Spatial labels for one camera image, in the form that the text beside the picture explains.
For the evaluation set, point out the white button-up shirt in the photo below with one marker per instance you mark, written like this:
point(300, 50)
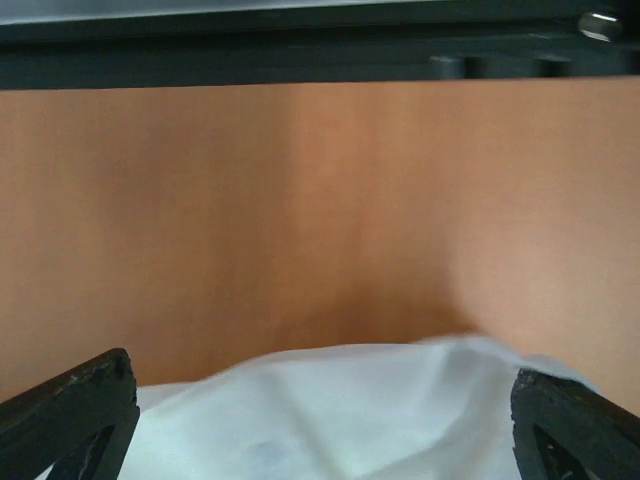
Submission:
point(436, 409)

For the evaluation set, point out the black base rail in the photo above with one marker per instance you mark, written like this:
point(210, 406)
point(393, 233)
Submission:
point(139, 44)

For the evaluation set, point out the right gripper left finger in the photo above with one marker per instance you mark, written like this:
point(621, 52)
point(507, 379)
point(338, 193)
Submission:
point(77, 425)

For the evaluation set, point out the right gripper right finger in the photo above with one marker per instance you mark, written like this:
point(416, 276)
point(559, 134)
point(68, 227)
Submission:
point(564, 430)

